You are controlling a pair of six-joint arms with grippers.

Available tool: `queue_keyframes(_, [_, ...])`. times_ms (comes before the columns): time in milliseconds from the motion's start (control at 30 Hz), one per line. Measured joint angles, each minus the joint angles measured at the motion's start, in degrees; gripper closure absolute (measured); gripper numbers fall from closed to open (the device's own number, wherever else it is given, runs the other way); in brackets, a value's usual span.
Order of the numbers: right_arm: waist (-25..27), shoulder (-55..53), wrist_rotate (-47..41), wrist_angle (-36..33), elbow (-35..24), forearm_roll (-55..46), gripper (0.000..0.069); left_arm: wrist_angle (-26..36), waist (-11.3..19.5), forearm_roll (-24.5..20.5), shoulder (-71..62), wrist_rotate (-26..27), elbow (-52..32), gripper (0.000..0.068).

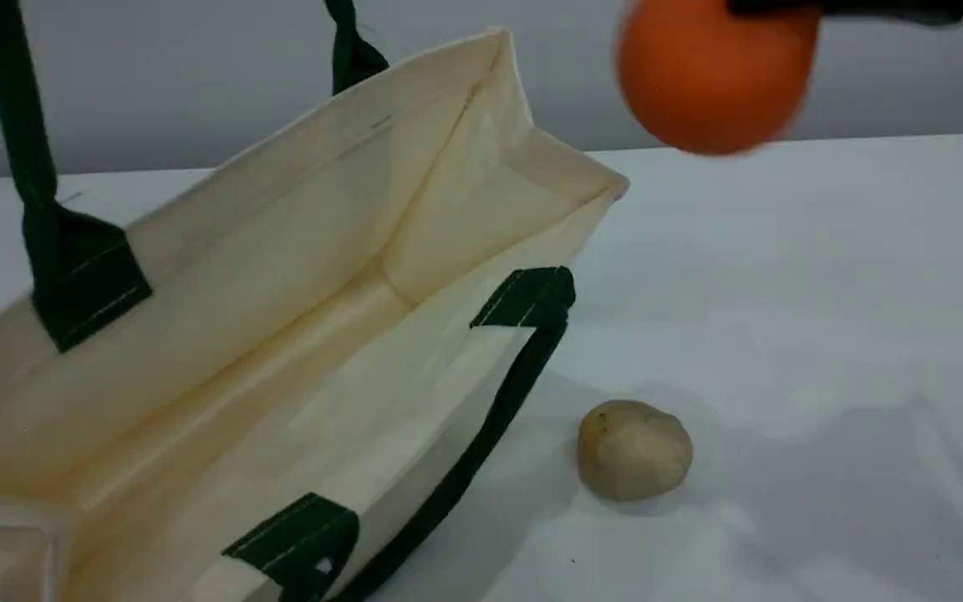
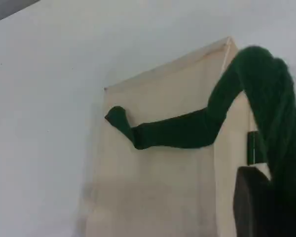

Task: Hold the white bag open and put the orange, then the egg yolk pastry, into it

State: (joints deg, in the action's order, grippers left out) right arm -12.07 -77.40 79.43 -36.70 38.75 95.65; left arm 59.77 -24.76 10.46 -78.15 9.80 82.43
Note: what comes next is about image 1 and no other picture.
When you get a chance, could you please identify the white canvas bag green handles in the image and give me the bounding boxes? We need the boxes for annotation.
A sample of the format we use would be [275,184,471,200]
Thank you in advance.
[0,0,631,602]

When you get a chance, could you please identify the orange fruit with stem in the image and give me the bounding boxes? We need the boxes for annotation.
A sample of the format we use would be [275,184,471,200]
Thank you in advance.
[615,0,821,157]

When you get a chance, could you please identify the beige potato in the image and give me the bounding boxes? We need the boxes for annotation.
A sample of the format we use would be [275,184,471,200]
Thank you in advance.
[577,400,694,503]

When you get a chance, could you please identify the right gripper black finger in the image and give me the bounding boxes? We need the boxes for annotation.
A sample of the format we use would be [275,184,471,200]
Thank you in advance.
[728,0,963,26]

